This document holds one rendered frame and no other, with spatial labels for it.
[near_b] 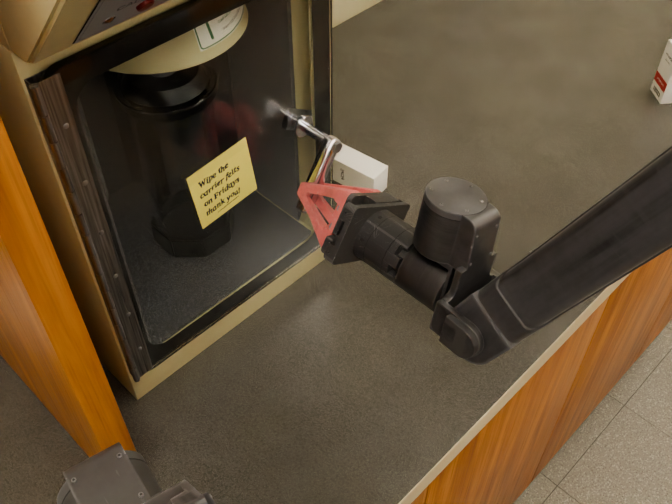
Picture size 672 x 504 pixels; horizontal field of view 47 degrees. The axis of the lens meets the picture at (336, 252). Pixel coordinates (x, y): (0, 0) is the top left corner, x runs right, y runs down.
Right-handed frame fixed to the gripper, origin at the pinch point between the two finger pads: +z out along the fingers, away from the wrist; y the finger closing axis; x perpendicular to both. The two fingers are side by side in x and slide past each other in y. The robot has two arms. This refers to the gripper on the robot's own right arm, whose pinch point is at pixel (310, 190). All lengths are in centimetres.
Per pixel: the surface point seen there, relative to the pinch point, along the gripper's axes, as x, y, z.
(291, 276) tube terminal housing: 15.9, -11.4, 5.4
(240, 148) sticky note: -2.8, 8.4, 4.1
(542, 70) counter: -17, -66, 9
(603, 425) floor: 57, -125, -24
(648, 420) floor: 52, -133, -32
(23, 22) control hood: -12.7, 36.1, 1.0
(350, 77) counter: -4, -45, 32
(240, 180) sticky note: 0.8, 6.6, 4.1
